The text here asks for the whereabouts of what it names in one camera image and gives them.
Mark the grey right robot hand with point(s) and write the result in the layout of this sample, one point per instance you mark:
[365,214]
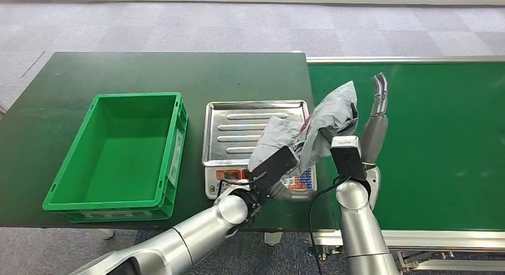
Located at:
[374,135]

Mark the grey plastic mail package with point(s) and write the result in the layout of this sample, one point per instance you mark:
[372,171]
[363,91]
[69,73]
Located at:
[331,111]

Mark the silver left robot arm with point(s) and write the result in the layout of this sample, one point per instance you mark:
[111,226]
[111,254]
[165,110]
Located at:
[189,237]

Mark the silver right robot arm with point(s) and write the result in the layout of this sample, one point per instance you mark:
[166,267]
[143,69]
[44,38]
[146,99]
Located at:
[361,230]

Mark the green belt conveyor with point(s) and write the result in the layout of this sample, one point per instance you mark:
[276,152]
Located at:
[434,147]

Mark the steel scale tray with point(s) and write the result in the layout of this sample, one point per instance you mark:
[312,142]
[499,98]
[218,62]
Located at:
[240,127]

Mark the white table leg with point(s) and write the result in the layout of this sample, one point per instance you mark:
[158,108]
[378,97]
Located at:
[273,238]
[103,233]

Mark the white electronic scale body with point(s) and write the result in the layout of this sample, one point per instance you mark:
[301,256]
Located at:
[225,182]

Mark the green plastic crate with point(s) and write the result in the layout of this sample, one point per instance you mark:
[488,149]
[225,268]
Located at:
[122,155]

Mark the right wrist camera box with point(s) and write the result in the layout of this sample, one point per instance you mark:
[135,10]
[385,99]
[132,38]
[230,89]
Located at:
[349,157]

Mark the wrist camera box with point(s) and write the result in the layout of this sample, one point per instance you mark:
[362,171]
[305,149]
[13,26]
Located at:
[349,157]
[274,166]

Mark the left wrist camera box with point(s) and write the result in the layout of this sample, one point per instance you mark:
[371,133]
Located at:
[274,166]

